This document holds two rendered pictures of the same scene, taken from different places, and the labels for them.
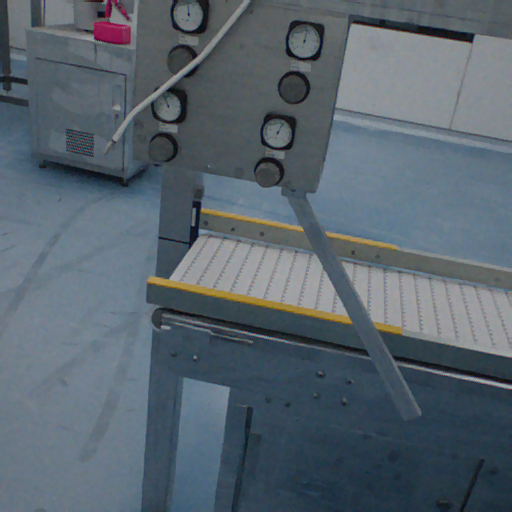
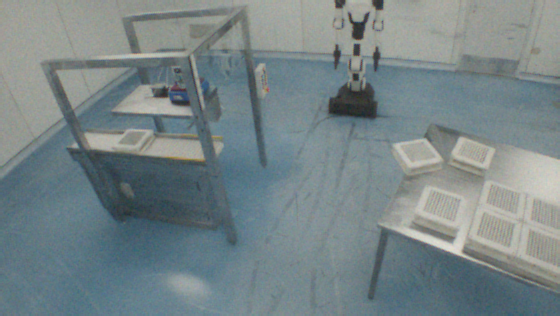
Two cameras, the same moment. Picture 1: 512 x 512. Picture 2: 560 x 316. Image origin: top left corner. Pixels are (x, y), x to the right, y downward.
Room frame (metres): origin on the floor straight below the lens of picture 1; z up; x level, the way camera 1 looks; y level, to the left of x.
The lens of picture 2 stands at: (2.65, 0.91, 2.22)
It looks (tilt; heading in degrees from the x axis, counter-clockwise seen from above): 37 degrees down; 190
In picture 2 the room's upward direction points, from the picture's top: 6 degrees counter-clockwise
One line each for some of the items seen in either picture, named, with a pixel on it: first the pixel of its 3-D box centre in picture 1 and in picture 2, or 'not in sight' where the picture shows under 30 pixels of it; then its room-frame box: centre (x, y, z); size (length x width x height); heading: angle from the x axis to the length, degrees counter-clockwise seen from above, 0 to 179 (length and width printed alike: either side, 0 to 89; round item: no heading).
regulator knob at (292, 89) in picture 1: (293, 84); not in sight; (0.64, -0.01, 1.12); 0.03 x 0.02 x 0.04; 84
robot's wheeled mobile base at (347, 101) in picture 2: not in sight; (356, 91); (-1.20, 1.26, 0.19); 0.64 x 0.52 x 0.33; 169
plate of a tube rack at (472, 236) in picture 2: not in sight; (495, 230); (1.56, 1.77, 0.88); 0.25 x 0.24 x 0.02; 151
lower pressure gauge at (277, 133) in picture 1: (278, 132); not in sight; (0.65, 0.00, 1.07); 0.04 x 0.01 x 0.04; 84
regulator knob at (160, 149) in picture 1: (161, 144); not in sight; (0.66, 0.13, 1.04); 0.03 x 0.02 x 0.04; 84
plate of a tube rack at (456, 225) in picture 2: not in sight; (441, 206); (1.39, 1.53, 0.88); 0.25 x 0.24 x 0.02; 154
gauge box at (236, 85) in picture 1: (241, 81); (202, 105); (0.71, 0.05, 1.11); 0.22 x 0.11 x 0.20; 84
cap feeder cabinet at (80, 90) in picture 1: (102, 103); not in sight; (3.49, 1.04, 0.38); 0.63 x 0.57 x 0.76; 79
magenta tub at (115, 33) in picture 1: (112, 33); not in sight; (3.27, 0.93, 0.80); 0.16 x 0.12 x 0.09; 79
